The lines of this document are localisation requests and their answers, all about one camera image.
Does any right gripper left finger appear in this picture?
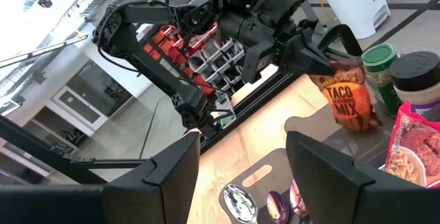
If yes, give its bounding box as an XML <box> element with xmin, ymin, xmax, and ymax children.
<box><xmin>102</xmin><ymin>131</ymin><xmax>201</xmax><ymax>224</ymax></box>

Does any orange chicken ramen packet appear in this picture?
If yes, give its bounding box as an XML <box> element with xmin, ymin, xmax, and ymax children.
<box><xmin>309</xmin><ymin>58</ymin><xmax>384</xmax><ymax>133</ymax></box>

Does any white trash can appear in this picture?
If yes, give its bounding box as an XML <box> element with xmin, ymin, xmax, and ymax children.
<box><xmin>314</xmin><ymin>0</ymin><xmax>391</xmax><ymax>41</ymax></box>

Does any silver spoon patterned handle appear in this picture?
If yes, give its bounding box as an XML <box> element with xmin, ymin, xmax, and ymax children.
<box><xmin>222</xmin><ymin>183</ymin><xmax>259</xmax><ymax>224</ymax></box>

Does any red beef ramen packet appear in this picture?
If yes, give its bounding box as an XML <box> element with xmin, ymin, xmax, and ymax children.
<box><xmin>384</xmin><ymin>100</ymin><xmax>440</xmax><ymax>189</ymax></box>

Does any purple-label spice bottle black lid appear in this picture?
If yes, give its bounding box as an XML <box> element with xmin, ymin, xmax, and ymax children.
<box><xmin>388</xmin><ymin>51</ymin><xmax>440</xmax><ymax>115</ymax></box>

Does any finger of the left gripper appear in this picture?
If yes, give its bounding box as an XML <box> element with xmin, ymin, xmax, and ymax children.
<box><xmin>241</xmin><ymin>41</ymin><xmax>274</xmax><ymax>84</ymax></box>
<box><xmin>279</xmin><ymin>27</ymin><xmax>335</xmax><ymax>76</ymax></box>

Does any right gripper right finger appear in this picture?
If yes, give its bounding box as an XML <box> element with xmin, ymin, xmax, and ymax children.
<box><xmin>286</xmin><ymin>131</ymin><xmax>389</xmax><ymax>224</ymax></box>

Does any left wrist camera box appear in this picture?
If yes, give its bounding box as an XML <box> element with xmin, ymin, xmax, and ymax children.
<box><xmin>254</xmin><ymin>0</ymin><xmax>309</xmax><ymax>25</ymax></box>

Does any grey tray with handle slot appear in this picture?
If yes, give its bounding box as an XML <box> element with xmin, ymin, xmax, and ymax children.
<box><xmin>218</xmin><ymin>148</ymin><xmax>312</xmax><ymax>224</ymax></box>

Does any red parts bin rack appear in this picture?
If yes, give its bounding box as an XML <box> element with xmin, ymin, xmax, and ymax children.
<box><xmin>141</xmin><ymin>23</ymin><xmax>249</xmax><ymax>97</ymax></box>

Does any green-lid oregano spice jar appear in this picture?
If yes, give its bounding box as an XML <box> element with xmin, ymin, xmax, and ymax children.
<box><xmin>360</xmin><ymin>43</ymin><xmax>404</xmax><ymax>117</ymax></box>

